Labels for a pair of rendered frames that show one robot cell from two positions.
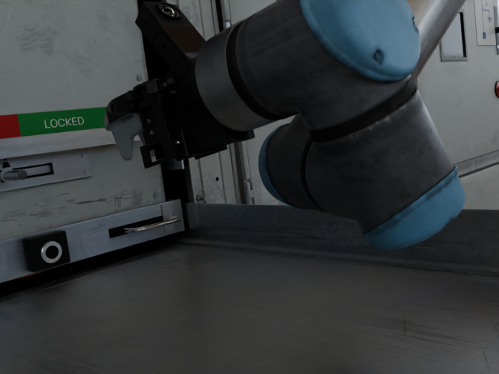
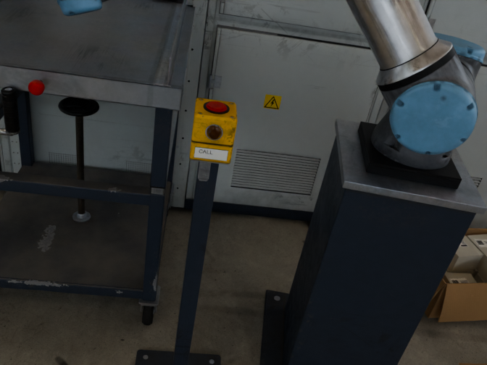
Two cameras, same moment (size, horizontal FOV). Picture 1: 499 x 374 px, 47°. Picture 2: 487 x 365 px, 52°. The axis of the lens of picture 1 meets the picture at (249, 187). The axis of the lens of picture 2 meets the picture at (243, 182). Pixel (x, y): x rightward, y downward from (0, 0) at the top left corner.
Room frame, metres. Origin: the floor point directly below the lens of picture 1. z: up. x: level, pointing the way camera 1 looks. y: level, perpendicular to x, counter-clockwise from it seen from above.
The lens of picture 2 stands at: (-0.18, -1.16, 1.31)
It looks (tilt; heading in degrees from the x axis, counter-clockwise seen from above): 33 degrees down; 36
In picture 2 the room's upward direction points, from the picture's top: 11 degrees clockwise
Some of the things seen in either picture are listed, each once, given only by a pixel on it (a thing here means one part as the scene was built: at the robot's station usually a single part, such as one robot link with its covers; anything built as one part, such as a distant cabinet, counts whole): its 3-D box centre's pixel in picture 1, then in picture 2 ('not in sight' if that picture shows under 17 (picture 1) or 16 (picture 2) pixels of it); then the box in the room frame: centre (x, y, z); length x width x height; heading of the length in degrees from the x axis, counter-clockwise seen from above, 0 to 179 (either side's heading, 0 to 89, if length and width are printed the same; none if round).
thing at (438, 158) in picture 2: not in sight; (416, 130); (0.93, -0.81, 0.83); 0.19 x 0.19 x 0.10
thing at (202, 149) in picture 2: not in sight; (213, 130); (0.47, -0.58, 0.85); 0.08 x 0.08 x 0.10; 45
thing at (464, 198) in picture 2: not in sight; (402, 161); (0.93, -0.81, 0.74); 0.32 x 0.32 x 0.02; 37
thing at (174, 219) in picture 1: (152, 223); not in sight; (0.97, 0.17, 0.90); 0.11 x 0.05 x 0.01; 135
